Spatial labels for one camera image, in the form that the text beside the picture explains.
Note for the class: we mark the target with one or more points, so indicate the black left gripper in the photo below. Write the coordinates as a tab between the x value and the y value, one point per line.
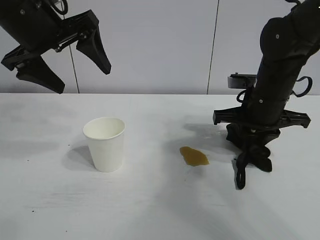
32	25

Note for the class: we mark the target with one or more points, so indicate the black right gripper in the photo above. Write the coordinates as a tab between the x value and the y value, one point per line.
265	115

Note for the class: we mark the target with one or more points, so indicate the black cloth rag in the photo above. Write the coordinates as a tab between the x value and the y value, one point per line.
260	160

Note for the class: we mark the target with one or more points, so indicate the white paper cup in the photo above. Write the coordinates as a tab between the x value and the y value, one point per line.
106	147

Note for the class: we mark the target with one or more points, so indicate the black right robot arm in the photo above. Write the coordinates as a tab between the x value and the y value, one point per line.
280	62

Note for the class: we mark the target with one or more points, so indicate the amber spilled liquid puddle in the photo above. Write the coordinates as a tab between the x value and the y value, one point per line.
195	156

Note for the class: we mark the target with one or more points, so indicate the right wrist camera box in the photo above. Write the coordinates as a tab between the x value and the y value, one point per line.
238	81

